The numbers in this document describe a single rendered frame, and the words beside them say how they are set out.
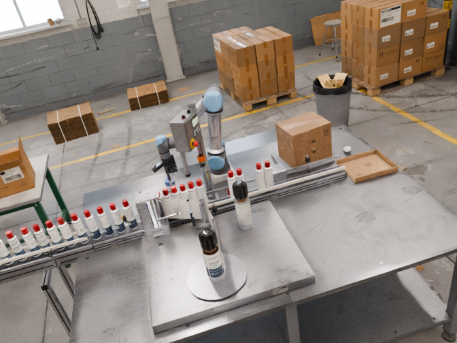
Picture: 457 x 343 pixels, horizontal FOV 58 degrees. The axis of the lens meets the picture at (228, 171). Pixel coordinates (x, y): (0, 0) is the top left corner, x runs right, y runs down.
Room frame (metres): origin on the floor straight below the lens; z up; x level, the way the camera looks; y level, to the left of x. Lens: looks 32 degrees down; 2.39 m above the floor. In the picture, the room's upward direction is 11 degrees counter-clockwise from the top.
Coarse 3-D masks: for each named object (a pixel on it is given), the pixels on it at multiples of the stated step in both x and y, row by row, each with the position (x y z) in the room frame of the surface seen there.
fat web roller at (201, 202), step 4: (200, 200) 1.91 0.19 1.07; (204, 200) 1.90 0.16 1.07; (200, 204) 1.88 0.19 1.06; (204, 204) 1.89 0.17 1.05; (200, 208) 1.89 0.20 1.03; (204, 208) 1.88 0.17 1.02; (204, 212) 1.88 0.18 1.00; (204, 216) 1.88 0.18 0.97; (204, 220) 1.88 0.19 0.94; (208, 220) 1.89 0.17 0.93; (204, 224) 1.88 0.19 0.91; (208, 224) 1.88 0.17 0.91
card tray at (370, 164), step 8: (360, 152) 2.39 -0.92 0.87; (368, 152) 2.40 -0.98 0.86; (376, 152) 2.40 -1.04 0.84; (336, 160) 2.37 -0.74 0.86; (344, 160) 2.37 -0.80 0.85; (352, 160) 2.37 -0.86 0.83; (360, 160) 2.35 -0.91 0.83; (368, 160) 2.34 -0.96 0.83; (376, 160) 2.32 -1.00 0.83; (384, 160) 2.30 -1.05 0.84; (352, 168) 2.28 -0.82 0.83; (360, 168) 2.26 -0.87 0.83; (368, 168) 2.24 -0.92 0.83; (376, 168) 2.22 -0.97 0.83; (384, 168) 2.21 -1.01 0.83; (392, 168) 2.15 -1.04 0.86; (352, 176) 2.18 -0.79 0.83; (360, 176) 2.12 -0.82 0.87; (368, 176) 2.12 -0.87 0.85; (376, 176) 2.13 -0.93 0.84
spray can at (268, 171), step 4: (268, 164) 2.14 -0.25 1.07; (264, 168) 2.15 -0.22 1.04; (268, 168) 2.14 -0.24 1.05; (268, 172) 2.13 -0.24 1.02; (272, 172) 2.14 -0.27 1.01; (268, 176) 2.13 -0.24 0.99; (272, 176) 2.14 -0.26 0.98; (268, 180) 2.13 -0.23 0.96; (272, 180) 2.14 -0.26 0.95; (268, 184) 2.13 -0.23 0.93; (272, 184) 2.13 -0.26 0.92
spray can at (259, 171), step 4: (256, 164) 2.15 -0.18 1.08; (260, 164) 2.14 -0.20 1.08; (256, 168) 2.14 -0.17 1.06; (260, 168) 2.13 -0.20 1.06; (256, 172) 2.13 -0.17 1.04; (260, 172) 2.12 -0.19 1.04; (256, 176) 2.14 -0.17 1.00; (260, 176) 2.12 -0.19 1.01; (264, 176) 2.14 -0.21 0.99; (260, 180) 2.12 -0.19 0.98; (264, 180) 2.13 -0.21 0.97; (260, 184) 2.12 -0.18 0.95; (264, 184) 2.13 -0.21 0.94; (260, 188) 2.13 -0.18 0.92; (264, 188) 2.13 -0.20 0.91
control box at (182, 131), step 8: (184, 112) 2.22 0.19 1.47; (192, 112) 2.20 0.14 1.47; (176, 120) 2.13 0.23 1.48; (184, 120) 2.10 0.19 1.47; (176, 128) 2.10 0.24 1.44; (184, 128) 2.08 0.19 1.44; (200, 128) 2.22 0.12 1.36; (176, 136) 2.11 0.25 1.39; (184, 136) 2.09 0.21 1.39; (192, 136) 2.13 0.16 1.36; (200, 136) 2.20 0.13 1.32; (176, 144) 2.11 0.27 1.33; (184, 144) 2.09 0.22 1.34
